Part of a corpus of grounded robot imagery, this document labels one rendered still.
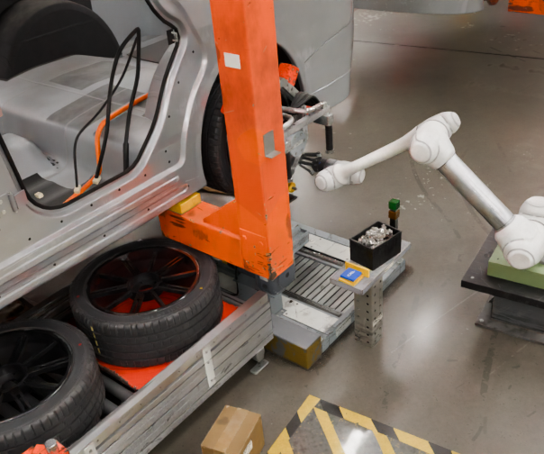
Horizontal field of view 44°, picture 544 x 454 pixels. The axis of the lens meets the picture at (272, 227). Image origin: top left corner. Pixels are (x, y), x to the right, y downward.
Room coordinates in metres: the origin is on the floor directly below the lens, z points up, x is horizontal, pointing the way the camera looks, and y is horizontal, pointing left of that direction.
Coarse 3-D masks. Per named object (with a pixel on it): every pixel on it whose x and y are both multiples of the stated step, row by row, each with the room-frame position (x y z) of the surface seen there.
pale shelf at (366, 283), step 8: (408, 248) 2.55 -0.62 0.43; (400, 256) 2.49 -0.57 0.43; (384, 264) 2.42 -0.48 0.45; (392, 264) 2.43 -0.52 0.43; (336, 272) 2.39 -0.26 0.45; (376, 272) 2.36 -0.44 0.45; (384, 272) 2.38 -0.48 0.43; (336, 280) 2.33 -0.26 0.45; (360, 280) 2.32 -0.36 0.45; (368, 280) 2.31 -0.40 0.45; (376, 280) 2.33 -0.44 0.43; (344, 288) 2.30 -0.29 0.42; (352, 288) 2.28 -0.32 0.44; (360, 288) 2.26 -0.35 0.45; (368, 288) 2.28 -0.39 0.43
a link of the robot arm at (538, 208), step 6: (534, 198) 2.52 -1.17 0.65; (540, 198) 2.52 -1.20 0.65; (522, 204) 2.52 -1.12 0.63; (528, 204) 2.49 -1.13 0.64; (534, 204) 2.47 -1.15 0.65; (540, 204) 2.46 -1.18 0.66; (522, 210) 2.49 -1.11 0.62; (528, 210) 2.46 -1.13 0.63; (534, 210) 2.45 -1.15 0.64; (540, 210) 2.44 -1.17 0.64; (528, 216) 2.45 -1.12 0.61; (534, 216) 2.43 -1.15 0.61; (540, 216) 2.43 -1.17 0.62
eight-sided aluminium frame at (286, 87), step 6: (282, 78) 3.07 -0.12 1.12; (282, 84) 3.06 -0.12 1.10; (288, 84) 3.10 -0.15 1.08; (282, 90) 3.13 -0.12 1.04; (288, 90) 3.10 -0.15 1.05; (294, 90) 3.13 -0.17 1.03; (288, 96) 3.16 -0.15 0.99; (294, 96) 3.13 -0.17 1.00; (300, 114) 3.18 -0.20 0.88; (306, 114) 3.20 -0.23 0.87; (306, 126) 3.19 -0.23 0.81; (306, 132) 3.19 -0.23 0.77; (306, 138) 3.18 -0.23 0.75; (300, 156) 3.14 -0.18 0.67; (294, 162) 3.10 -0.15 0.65; (294, 168) 3.10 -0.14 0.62
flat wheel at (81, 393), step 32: (32, 320) 2.19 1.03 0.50; (0, 352) 2.10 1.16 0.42; (32, 352) 2.13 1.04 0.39; (64, 352) 2.05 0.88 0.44; (0, 384) 1.90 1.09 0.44; (32, 384) 1.84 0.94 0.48; (64, 384) 1.80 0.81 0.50; (96, 384) 1.89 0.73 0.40; (32, 416) 1.66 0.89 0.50; (64, 416) 1.69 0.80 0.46; (96, 416) 1.81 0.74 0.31; (0, 448) 1.57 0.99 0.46
